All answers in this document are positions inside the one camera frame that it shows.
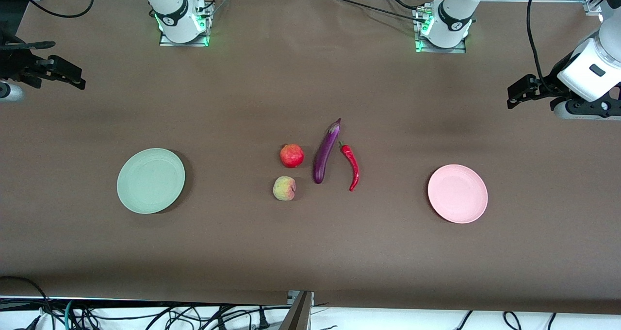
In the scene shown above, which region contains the brown beam under table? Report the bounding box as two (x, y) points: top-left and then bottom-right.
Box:
(279, 294), (311, 330)

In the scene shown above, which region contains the red chili pepper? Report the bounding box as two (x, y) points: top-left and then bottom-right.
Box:
(339, 141), (360, 192)

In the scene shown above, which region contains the purple eggplant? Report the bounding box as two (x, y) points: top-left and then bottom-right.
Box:
(313, 118), (342, 184)

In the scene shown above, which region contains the long black base cable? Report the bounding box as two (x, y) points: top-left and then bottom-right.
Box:
(330, 0), (428, 24)

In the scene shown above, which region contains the light green plate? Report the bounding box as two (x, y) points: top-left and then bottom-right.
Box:
(116, 148), (186, 215)

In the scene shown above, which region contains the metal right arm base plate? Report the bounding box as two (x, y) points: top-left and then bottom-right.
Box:
(159, 27), (210, 47)

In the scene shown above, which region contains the brown table cloth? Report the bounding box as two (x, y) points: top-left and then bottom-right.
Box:
(0, 0), (621, 315)

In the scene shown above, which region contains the red pomegranate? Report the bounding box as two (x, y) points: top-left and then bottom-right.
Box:
(280, 144), (305, 168)

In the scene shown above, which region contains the pink plate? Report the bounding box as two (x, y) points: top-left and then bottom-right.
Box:
(427, 164), (489, 224)

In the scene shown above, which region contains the yellow-pink peach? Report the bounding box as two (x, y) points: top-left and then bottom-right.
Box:
(273, 176), (297, 201)

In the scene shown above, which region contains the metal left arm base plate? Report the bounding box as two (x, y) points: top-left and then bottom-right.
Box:
(415, 7), (467, 54)

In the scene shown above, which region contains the metal table edge bracket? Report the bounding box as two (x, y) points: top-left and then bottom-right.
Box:
(286, 290), (315, 307)

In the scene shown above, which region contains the short black base cable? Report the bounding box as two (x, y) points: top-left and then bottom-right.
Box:
(383, 0), (424, 11)

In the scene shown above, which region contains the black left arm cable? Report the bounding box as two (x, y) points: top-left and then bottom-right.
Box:
(526, 0), (566, 98)

